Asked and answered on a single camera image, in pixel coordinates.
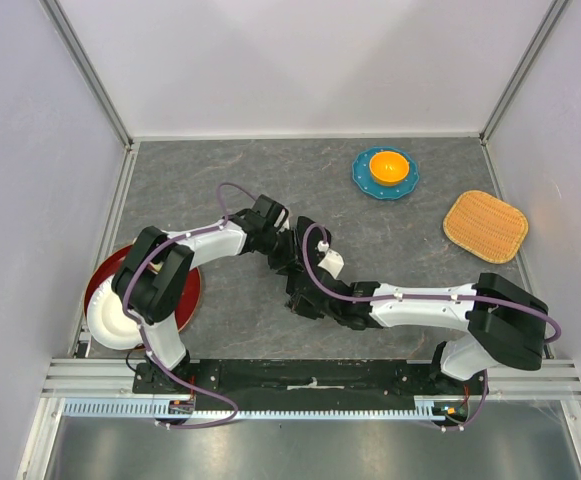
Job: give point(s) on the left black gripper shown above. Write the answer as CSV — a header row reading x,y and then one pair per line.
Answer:
x,y
287,261

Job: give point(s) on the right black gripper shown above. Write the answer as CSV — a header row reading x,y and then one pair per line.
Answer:
x,y
297,306

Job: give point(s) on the black zip tool case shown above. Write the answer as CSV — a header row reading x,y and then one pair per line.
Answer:
x,y
305,298

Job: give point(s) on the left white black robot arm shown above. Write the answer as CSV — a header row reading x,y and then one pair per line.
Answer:
x,y
153,275

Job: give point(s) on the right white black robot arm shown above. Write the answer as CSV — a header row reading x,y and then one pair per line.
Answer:
x,y
500,323

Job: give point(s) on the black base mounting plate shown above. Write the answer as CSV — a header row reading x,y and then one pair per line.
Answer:
x,y
334,383

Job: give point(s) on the teal scalloped plate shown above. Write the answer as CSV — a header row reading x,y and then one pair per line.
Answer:
x,y
363,180

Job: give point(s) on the orange bowl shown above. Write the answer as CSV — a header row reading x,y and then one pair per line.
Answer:
x,y
388,168

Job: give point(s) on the red plate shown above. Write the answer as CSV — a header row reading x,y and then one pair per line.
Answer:
x,y
189,300

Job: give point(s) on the white plate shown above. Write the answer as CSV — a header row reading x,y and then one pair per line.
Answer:
x,y
107,322

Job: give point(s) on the orange woven mat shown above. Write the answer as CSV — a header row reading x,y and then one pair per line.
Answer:
x,y
486,226

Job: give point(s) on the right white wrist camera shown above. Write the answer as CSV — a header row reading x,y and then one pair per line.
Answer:
x,y
331,261

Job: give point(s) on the slotted cable duct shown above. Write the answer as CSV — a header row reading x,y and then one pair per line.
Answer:
x,y
165,409

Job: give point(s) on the aluminium front rail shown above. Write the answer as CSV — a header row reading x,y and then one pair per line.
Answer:
x,y
99,378

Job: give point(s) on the left aluminium corner post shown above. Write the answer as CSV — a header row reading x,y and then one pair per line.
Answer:
x,y
71,41

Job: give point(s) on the aluminium corner post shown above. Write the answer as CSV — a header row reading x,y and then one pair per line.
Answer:
x,y
71,41
538,41

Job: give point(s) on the right aluminium corner post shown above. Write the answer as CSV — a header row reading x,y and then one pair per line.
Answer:
x,y
538,41

